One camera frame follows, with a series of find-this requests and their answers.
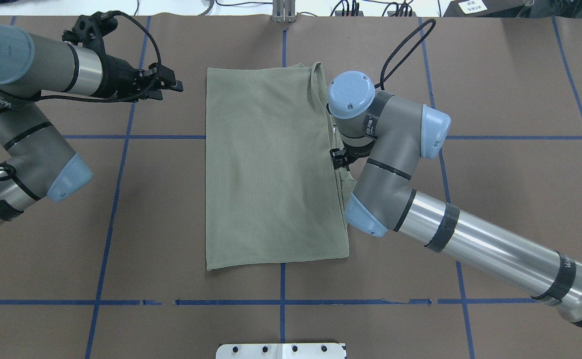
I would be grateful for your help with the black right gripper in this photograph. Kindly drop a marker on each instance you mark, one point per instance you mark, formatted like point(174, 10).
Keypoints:
point(339, 159)

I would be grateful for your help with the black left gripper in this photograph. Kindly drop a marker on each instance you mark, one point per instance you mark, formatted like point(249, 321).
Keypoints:
point(117, 76)

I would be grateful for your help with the olive green long-sleeve shirt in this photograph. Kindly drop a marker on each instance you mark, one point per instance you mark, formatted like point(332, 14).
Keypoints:
point(272, 194)

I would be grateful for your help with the left robot arm grey silver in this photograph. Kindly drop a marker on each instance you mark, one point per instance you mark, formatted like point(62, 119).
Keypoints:
point(41, 162)

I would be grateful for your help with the right robot arm grey silver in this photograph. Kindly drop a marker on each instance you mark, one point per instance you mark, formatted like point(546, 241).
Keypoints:
point(393, 134)

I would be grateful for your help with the black box with white label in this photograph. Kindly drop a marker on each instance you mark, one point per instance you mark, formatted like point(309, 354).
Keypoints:
point(485, 8)

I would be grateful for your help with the grey aluminium camera post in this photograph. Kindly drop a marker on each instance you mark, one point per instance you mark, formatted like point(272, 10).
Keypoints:
point(283, 11)

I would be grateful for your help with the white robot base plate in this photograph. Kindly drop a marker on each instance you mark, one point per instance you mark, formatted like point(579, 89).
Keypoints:
point(282, 351)

